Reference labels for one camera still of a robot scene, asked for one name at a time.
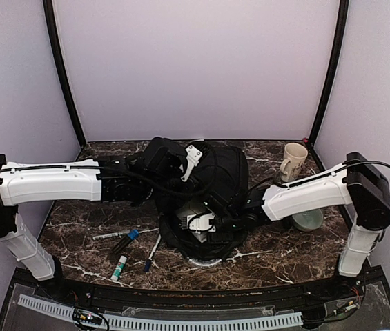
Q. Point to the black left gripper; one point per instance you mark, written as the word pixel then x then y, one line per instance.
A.
pixel 183 196

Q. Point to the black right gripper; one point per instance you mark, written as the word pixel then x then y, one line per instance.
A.
pixel 224 237

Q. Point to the black student backpack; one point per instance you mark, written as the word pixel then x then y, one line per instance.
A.
pixel 222 170

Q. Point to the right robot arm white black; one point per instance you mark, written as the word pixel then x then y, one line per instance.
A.
pixel 356 185

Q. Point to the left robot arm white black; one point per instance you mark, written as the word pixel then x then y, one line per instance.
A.
pixel 107 179

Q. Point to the black marker blue cap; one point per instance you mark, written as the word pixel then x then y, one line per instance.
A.
pixel 125 241

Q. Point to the pale green ceramic bowl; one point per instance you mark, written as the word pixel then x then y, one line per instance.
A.
pixel 308 221

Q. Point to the white pen blue cap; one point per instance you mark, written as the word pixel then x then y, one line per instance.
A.
pixel 149 260

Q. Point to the thin white pen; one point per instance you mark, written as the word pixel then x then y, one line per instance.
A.
pixel 110 235

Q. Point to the white green glue stick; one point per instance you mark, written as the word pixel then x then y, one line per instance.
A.
pixel 119 268

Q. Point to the white ceramic mug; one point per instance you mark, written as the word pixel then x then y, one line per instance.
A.
pixel 294 157

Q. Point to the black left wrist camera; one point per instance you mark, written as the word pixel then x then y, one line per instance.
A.
pixel 160 155

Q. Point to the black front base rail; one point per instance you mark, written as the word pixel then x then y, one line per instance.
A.
pixel 302 296

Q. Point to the black left corner post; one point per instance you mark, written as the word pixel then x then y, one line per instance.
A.
pixel 57 54

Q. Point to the black corner post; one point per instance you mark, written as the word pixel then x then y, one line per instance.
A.
pixel 340 26
pixel 57 54

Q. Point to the white slotted cable duct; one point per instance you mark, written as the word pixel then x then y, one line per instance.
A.
pixel 87 319

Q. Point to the black right corner post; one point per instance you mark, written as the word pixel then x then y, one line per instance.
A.
pixel 340 26

